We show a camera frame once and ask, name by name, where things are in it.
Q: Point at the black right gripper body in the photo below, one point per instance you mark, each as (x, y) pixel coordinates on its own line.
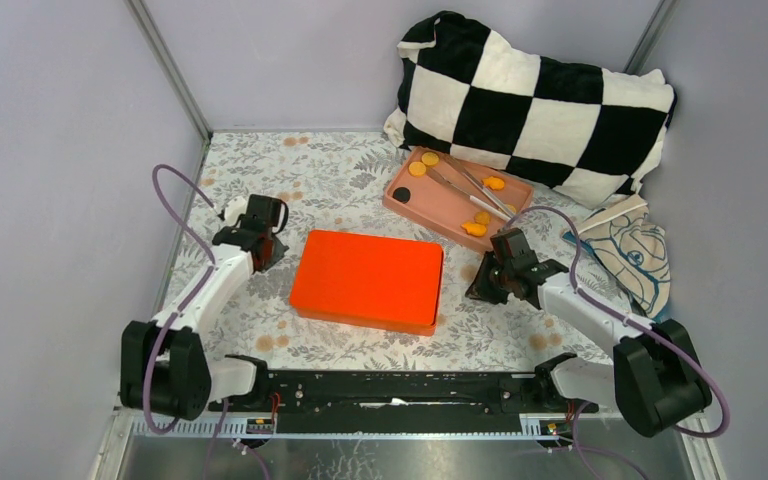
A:
(492, 284)

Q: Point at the orange box lid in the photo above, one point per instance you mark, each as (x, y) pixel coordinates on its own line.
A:
(369, 276)

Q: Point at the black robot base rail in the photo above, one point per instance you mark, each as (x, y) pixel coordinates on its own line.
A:
(402, 402)

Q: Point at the floral tablecloth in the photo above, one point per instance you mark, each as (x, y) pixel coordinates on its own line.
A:
(336, 181)

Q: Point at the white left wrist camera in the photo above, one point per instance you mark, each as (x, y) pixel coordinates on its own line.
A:
(233, 210)

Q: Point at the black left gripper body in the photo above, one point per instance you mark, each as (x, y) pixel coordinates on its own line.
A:
(277, 252)

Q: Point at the metal serving tongs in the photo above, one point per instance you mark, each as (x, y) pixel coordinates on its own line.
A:
(469, 187)

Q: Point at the swirl butter cookie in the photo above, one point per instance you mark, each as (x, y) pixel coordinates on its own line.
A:
(483, 218)

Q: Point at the orange cookie box with liners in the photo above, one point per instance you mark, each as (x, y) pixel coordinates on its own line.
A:
(388, 325)

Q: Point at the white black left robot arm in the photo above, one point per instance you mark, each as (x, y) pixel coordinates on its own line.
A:
(164, 367)

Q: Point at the beige blue printed cloth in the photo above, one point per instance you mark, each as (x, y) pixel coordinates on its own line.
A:
(629, 246)

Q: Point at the yellow round biscuit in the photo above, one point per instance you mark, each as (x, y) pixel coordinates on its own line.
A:
(430, 159)
(417, 169)

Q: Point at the orange fish cookie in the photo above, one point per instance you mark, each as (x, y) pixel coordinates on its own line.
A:
(475, 229)
(494, 183)

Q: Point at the black sandwich cookie top left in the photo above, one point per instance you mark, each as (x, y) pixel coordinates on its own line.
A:
(402, 195)

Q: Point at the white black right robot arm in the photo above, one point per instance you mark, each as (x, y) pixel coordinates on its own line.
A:
(653, 378)

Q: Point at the pink cookie tray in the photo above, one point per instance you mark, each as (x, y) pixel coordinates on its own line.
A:
(436, 207)

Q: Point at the black white checkered pillow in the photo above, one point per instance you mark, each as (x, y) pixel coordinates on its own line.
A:
(582, 130)

